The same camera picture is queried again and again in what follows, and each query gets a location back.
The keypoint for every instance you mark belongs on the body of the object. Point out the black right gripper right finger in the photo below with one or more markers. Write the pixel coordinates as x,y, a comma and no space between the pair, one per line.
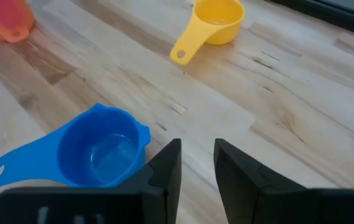
257,199

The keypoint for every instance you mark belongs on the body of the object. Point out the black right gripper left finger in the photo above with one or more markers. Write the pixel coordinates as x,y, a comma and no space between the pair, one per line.
151,202

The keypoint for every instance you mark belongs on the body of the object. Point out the light blue measuring cup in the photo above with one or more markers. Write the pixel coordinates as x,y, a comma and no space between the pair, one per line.
80,149

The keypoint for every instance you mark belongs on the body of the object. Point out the yellow measuring cup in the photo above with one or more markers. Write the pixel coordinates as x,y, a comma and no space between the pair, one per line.
204,31

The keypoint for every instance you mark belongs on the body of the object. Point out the black aluminium table frame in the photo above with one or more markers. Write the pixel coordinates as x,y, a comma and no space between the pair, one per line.
335,15

